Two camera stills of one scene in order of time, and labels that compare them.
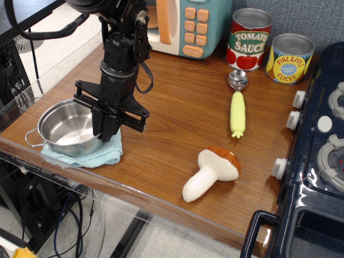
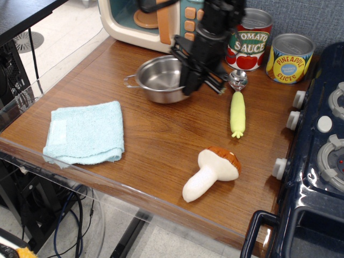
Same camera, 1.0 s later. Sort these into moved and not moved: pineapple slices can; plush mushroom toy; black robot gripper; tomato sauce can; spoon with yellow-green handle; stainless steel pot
Moved: stainless steel pot; black robot gripper
Not moved: pineapple slices can; plush mushroom toy; tomato sauce can; spoon with yellow-green handle
